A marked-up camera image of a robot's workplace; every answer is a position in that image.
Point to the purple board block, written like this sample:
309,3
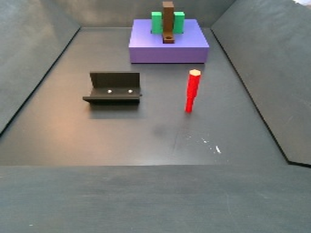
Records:
148,50

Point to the red hexagonal peg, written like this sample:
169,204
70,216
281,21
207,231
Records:
193,78

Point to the green block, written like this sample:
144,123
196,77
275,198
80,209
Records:
156,17

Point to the brown upright peg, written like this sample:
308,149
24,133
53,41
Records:
167,22

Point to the black angle bracket holder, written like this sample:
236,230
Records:
113,88

